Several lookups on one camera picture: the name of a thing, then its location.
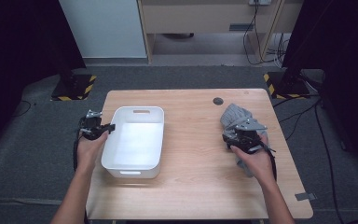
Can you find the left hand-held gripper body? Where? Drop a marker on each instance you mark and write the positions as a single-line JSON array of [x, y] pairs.
[[91, 127]]

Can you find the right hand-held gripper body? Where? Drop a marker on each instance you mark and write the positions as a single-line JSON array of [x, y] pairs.
[[245, 138]]

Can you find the grey pants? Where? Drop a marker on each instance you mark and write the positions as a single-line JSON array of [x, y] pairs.
[[231, 116]]

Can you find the white plastic bin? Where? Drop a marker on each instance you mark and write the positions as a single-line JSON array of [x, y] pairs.
[[136, 143]]

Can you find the person's left hand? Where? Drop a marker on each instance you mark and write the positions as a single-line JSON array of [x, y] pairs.
[[88, 154]]

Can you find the person's right hand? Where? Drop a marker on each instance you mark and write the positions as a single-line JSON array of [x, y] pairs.
[[259, 163]]

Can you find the black stand with striped base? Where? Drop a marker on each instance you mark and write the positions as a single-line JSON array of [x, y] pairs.
[[287, 85], [73, 87]]

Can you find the dark round table grommet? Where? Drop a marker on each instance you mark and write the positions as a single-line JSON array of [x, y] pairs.
[[218, 101]]

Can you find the grey tape strip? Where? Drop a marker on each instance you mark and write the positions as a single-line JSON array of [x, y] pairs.
[[305, 196]]

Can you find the black curtain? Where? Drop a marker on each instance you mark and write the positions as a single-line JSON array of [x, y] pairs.
[[18, 62], [348, 62]]

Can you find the white cabinet panel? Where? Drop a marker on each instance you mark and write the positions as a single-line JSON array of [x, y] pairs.
[[105, 28]]

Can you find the light wooden desk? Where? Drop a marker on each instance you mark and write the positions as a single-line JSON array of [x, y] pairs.
[[199, 18]]

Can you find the white power strip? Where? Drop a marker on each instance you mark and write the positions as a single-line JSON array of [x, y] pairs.
[[259, 2]]

